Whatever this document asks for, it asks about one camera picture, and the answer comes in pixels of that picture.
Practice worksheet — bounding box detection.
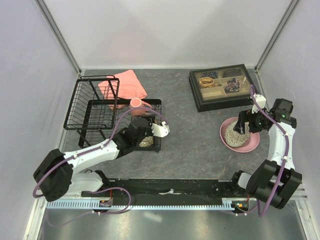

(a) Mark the speckled ceramic plate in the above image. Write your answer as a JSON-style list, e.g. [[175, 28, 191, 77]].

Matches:
[[224, 120, 251, 148]]

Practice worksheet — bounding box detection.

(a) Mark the pink plate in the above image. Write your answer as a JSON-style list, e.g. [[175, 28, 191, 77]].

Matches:
[[219, 117, 260, 153]]

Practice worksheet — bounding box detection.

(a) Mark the brown floral bowl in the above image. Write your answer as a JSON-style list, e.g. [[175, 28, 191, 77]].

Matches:
[[139, 113, 160, 124]]

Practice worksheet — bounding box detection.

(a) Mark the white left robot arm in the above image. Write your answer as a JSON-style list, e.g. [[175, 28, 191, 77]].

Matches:
[[32, 116, 168, 202]]

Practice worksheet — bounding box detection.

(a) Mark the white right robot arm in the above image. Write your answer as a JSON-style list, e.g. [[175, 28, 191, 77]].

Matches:
[[229, 98, 302, 209]]

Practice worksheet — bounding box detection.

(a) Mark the small white patterned bowl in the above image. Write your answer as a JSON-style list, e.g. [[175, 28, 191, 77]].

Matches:
[[138, 136, 154, 148]]

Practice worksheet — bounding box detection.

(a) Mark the pink ceramic mug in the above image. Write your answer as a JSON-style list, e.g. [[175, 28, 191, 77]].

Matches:
[[129, 97, 152, 117]]

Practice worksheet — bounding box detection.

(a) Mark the black compartment display box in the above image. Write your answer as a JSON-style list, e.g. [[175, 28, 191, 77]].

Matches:
[[188, 63, 260, 112]]

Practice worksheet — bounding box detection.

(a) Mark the dark floral fabric rosette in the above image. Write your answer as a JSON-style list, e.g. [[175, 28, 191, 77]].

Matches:
[[224, 77, 241, 94]]

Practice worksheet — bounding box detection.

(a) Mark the pink folded cloth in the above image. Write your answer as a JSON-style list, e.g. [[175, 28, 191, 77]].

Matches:
[[98, 69, 148, 100]]

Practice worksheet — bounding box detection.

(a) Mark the blue patterned fabric roll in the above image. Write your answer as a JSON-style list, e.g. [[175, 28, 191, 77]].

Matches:
[[202, 71, 218, 79]]

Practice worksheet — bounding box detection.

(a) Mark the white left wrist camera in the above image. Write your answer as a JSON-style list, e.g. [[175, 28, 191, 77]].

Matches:
[[151, 121, 170, 138]]

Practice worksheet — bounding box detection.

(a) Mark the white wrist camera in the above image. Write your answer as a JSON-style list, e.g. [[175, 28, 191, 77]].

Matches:
[[151, 121, 170, 138], [251, 93, 266, 114]]

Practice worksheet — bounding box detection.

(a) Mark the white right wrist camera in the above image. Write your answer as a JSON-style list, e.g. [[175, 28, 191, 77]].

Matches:
[[251, 93, 266, 114]]

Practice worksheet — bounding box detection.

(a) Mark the black wire dish rack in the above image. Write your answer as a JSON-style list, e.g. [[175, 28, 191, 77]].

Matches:
[[63, 74, 162, 153]]

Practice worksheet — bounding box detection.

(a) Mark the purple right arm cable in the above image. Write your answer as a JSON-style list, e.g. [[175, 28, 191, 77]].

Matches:
[[224, 84, 291, 218]]

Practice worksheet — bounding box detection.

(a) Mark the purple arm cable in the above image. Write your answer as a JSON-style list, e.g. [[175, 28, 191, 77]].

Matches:
[[32, 107, 168, 228], [224, 84, 291, 218]]

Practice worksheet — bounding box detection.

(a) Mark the gold bracelet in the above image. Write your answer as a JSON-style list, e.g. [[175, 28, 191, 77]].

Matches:
[[199, 76, 216, 88]]

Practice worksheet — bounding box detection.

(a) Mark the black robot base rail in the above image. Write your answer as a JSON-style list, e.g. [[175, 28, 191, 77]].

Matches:
[[100, 178, 247, 206]]

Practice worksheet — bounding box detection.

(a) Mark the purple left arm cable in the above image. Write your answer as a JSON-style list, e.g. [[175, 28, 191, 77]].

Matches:
[[32, 107, 168, 228]]

